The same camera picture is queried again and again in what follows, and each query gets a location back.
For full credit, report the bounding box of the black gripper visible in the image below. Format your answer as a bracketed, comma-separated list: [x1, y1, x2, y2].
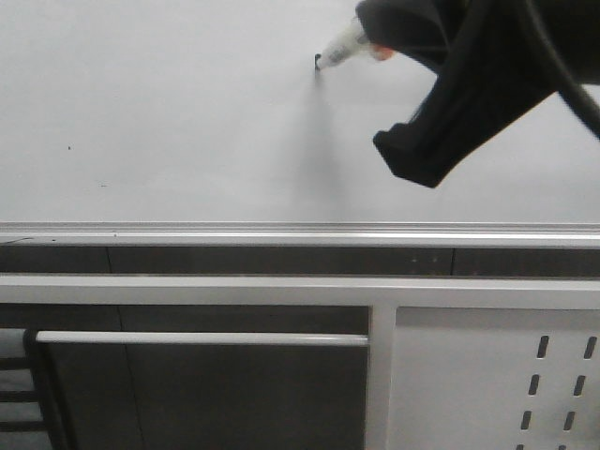
[355, 0, 599, 188]

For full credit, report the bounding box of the red round magnet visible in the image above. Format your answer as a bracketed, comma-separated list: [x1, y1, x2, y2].
[369, 44, 396, 62]

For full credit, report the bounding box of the white whiteboard marker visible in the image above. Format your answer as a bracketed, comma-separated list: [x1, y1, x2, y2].
[315, 17, 373, 71]

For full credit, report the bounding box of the white whiteboard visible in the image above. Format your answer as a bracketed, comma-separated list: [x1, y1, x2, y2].
[1, 1, 599, 223]

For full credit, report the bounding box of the white perforated metal panel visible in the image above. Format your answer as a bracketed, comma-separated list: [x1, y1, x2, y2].
[388, 308, 599, 449]

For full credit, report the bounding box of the white horizontal rod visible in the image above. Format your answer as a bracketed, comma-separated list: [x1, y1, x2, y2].
[36, 330, 369, 347]

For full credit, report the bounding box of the black slatted chair back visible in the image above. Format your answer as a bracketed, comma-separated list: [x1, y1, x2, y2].
[1, 328, 73, 449]

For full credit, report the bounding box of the black ribbed cable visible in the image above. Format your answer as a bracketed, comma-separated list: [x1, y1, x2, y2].
[524, 0, 600, 141]

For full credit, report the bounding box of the aluminium whiteboard tray rail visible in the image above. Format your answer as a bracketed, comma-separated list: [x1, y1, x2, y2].
[1, 222, 599, 249]

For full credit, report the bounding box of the white metal stand frame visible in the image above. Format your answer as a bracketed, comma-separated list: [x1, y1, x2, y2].
[1, 275, 599, 449]

